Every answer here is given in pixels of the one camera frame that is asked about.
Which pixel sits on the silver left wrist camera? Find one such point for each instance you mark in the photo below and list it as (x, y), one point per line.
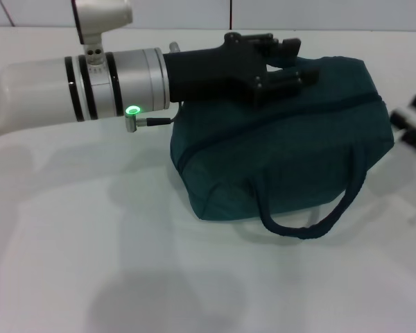
(100, 19)

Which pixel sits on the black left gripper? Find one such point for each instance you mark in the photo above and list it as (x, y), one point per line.
(211, 76)

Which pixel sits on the teal fabric insulated bag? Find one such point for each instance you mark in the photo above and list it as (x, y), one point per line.
(298, 149)

